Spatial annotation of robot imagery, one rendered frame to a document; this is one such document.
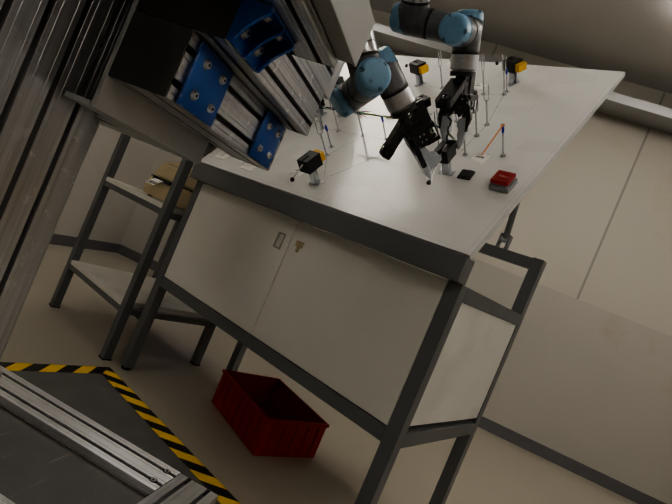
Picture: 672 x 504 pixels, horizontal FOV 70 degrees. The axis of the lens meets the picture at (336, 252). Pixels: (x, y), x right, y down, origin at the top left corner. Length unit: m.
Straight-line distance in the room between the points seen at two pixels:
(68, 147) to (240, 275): 0.98
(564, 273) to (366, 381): 2.60
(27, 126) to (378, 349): 0.92
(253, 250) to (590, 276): 2.67
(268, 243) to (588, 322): 2.65
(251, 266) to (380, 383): 0.62
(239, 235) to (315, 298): 0.43
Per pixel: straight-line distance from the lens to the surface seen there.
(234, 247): 1.71
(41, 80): 0.72
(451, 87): 1.42
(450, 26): 1.33
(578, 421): 3.81
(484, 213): 1.30
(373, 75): 1.07
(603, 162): 3.91
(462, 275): 1.18
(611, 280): 3.80
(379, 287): 1.31
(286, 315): 1.48
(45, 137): 0.74
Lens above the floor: 0.76
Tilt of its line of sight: level
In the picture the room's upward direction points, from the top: 23 degrees clockwise
